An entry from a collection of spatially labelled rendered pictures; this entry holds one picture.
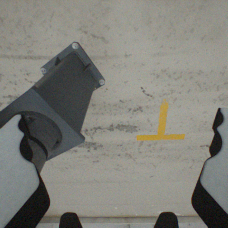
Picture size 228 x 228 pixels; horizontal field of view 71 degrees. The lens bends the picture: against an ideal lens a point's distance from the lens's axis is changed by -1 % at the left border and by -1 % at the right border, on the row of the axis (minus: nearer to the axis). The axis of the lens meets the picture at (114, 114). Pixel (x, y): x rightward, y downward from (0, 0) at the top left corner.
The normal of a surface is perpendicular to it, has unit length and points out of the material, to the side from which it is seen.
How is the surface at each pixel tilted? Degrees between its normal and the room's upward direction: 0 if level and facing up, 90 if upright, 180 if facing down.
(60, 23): 0
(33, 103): 0
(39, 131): 70
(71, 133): 0
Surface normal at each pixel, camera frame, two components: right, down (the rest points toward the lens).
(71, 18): -0.02, 0.55
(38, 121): 0.45, -0.50
